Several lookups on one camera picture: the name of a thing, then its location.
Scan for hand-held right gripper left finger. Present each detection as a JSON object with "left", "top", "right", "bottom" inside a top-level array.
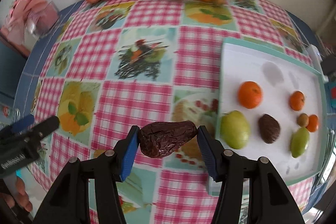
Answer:
[{"left": 33, "top": 125, "right": 141, "bottom": 224}]

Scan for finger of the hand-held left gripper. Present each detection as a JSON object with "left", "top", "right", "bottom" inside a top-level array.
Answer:
[
  {"left": 5, "top": 114, "right": 35, "bottom": 134},
  {"left": 25, "top": 115, "right": 60, "bottom": 138}
]

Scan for person's left hand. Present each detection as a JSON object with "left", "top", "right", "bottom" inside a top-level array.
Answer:
[{"left": 0, "top": 175, "right": 33, "bottom": 212}]

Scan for small dark passion fruit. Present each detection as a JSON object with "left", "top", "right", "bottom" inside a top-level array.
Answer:
[{"left": 258, "top": 114, "right": 281, "bottom": 144}]

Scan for pink paper napkins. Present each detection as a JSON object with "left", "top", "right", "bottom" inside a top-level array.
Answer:
[{"left": 0, "top": 0, "right": 59, "bottom": 48}]

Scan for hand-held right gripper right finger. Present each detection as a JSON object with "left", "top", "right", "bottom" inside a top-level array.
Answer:
[{"left": 197, "top": 126, "right": 305, "bottom": 224}]

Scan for small green guava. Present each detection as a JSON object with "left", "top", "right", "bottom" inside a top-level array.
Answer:
[{"left": 290, "top": 127, "right": 310, "bottom": 159}]

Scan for teal and red object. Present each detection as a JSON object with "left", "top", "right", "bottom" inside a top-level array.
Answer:
[{"left": 324, "top": 81, "right": 336, "bottom": 109}]

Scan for black device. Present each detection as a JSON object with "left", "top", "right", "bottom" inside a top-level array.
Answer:
[{"left": 322, "top": 55, "right": 336, "bottom": 75}]

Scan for small orange mandarin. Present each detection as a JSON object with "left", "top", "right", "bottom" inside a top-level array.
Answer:
[
  {"left": 289, "top": 91, "right": 306, "bottom": 111},
  {"left": 307, "top": 114, "right": 319, "bottom": 132}
]

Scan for white power device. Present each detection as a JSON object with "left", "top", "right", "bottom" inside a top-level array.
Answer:
[{"left": 306, "top": 44, "right": 328, "bottom": 81}]

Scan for small brown kiwi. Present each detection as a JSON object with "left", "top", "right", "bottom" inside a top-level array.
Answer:
[{"left": 297, "top": 113, "right": 309, "bottom": 127}]

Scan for large orange mandarin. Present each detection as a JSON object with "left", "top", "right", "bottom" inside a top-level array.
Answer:
[{"left": 238, "top": 81, "right": 263, "bottom": 109}]

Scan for wrinkled dark passion fruit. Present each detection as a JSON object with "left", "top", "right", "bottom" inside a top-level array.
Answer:
[{"left": 138, "top": 121, "right": 197, "bottom": 159}]

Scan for clear napkin holder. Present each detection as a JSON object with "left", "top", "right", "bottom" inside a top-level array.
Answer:
[{"left": 25, "top": 1, "right": 62, "bottom": 38}]

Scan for white tray teal rim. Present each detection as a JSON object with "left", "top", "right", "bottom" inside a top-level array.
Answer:
[{"left": 206, "top": 38, "right": 326, "bottom": 197}]

